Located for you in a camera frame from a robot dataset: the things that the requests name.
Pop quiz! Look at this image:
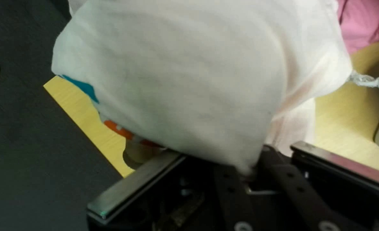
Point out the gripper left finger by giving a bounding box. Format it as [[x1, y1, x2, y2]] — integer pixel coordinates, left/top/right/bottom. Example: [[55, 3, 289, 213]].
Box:
[[85, 151, 186, 226]]

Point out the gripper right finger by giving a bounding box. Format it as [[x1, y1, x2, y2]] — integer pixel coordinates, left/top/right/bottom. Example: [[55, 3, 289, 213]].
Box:
[[290, 141, 379, 194]]

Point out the pale peach shirt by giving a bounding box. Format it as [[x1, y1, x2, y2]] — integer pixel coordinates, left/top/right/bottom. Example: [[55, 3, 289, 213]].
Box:
[[50, 0, 379, 177]]

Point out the rose pink shirt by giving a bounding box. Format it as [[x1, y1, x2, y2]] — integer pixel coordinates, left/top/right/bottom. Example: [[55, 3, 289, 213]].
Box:
[[335, 0, 379, 55]]

